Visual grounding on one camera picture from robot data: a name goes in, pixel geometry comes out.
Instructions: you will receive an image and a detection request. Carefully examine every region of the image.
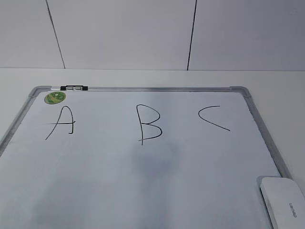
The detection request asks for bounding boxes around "green round magnet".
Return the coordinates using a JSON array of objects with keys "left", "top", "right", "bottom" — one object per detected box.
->
[{"left": 44, "top": 92, "right": 66, "bottom": 104}]

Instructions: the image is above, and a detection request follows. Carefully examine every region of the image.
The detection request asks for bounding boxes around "white whiteboard with grey frame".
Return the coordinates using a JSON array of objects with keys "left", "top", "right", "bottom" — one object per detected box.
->
[{"left": 0, "top": 86, "right": 294, "bottom": 229}]

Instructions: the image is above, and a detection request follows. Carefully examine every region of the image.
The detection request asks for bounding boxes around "black and clear marker pen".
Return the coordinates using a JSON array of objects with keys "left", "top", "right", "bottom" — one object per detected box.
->
[{"left": 51, "top": 85, "right": 88, "bottom": 91}]

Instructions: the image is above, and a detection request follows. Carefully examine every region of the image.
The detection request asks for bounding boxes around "white whiteboard eraser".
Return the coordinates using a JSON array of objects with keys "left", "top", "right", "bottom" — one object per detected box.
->
[{"left": 260, "top": 177, "right": 305, "bottom": 229}]

